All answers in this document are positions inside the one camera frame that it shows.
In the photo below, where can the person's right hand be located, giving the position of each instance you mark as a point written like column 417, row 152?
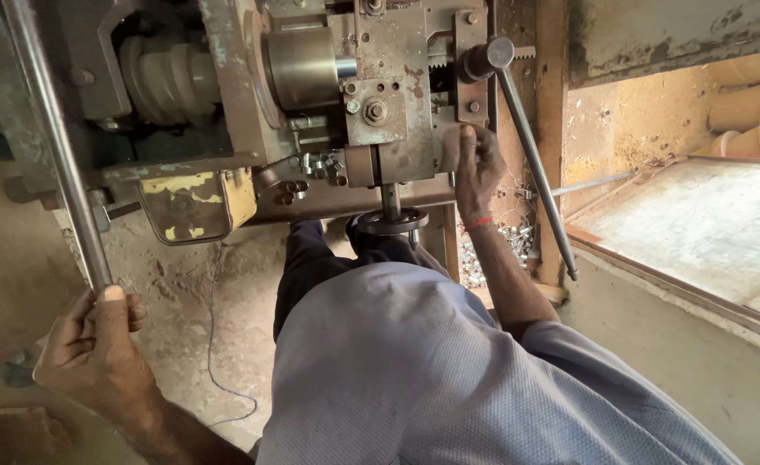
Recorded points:
column 476, row 174

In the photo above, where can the person's left hand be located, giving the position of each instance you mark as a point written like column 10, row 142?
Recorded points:
column 89, row 352

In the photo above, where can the person's right fingers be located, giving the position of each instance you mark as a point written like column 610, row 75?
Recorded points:
column 482, row 147

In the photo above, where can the long steel lever bar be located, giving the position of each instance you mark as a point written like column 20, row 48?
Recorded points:
column 57, row 145

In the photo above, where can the red thread wristband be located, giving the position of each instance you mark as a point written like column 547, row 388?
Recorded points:
column 478, row 223

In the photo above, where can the pile of metal sleeves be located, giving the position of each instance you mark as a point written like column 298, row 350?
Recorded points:
column 497, row 252

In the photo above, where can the black round handwheel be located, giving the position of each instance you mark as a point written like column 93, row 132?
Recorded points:
column 393, row 221

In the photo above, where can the group of small metal sleeves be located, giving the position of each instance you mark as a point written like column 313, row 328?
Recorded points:
column 312, row 174

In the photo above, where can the person's dark trousers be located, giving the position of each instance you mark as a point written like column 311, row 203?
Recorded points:
column 334, row 265

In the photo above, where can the rusty metal press machine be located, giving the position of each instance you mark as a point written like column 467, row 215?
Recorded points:
column 270, row 110

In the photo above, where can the grey metal tray table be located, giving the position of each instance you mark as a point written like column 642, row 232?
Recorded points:
column 683, row 239

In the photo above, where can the grey metal beam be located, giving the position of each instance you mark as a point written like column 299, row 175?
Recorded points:
column 677, row 32

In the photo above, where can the person's blue-grey shirt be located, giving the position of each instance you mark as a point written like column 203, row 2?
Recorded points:
column 483, row 374

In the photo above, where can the stack of clay pipes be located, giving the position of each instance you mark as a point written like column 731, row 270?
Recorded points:
column 751, row 113

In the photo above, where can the yellow chipped metal guard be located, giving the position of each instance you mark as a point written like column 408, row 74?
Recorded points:
column 196, row 205

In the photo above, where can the cream grooved pulley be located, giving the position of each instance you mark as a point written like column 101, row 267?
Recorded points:
column 170, row 81

